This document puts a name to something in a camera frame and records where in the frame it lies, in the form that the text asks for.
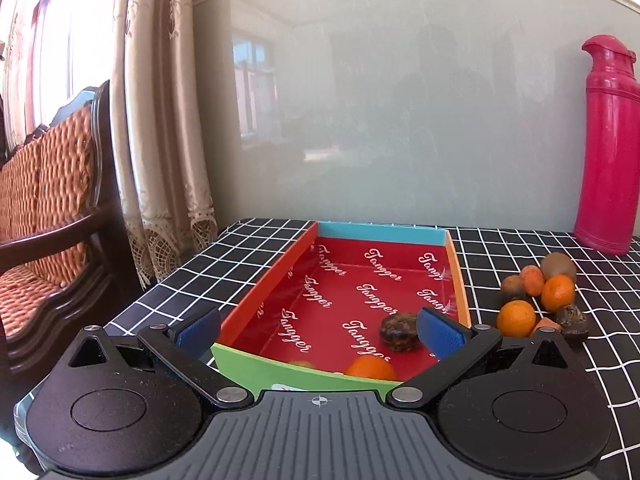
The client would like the orange mandarin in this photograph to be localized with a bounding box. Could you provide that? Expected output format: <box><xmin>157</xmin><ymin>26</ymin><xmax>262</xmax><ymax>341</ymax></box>
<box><xmin>497</xmin><ymin>300</ymin><xmax>537</xmax><ymax>338</ymax></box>
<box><xmin>540</xmin><ymin>275</ymin><xmax>575</xmax><ymax>313</ymax></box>

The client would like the dark brown passion fruit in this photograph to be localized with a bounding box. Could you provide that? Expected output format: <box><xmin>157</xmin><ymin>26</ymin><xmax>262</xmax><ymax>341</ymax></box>
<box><xmin>378</xmin><ymin>313</ymin><xmax>420</xmax><ymax>352</ymax></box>

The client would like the brown round fruit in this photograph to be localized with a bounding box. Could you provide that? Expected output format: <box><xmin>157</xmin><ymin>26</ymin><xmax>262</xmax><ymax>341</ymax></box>
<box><xmin>500</xmin><ymin>275</ymin><xmax>527</xmax><ymax>304</ymax></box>

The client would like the orange in tray front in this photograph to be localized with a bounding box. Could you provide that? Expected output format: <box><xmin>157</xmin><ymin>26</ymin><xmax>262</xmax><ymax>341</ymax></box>
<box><xmin>345</xmin><ymin>356</ymin><xmax>396</xmax><ymax>382</ymax></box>

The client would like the red cardboard tray box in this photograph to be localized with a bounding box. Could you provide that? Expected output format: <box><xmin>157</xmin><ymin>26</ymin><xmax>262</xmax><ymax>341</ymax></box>
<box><xmin>212</xmin><ymin>222</ymin><xmax>471</xmax><ymax>394</ymax></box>

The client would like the dark wrinkled passion fruit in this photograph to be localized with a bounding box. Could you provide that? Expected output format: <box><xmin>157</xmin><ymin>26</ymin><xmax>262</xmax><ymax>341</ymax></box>
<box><xmin>555</xmin><ymin>304</ymin><xmax>590</xmax><ymax>346</ymax></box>

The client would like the brown kiwi fruit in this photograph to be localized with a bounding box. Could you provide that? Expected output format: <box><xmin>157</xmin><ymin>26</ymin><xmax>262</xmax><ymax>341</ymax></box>
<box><xmin>540</xmin><ymin>252</ymin><xmax>577</xmax><ymax>282</ymax></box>

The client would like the dark wooden sofa chair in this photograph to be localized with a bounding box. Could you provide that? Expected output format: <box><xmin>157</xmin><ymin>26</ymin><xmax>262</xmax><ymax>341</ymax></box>
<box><xmin>1</xmin><ymin>84</ymin><xmax>141</xmax><ymax>443</ymax></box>

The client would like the black white grid tablecloth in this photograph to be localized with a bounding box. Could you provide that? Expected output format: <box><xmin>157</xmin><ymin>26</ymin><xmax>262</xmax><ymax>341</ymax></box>
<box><xmin>14</xmin><ymin>216</ymin><xmax>640</xmax><ymax>480</ymax></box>

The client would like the pink thermos flask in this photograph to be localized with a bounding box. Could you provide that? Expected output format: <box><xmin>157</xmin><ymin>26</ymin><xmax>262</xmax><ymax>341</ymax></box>
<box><xmin>574</xmin><ymin>35</ymin><xmax>639</xmax><ymax>255</ymax></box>

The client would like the beige lace curtain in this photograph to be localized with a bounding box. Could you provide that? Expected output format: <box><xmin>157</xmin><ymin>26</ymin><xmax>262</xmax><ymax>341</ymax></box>
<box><xmin>1</xmin><ymin>0</ymin><xmax>218</xmax><ymax>286</ymax></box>

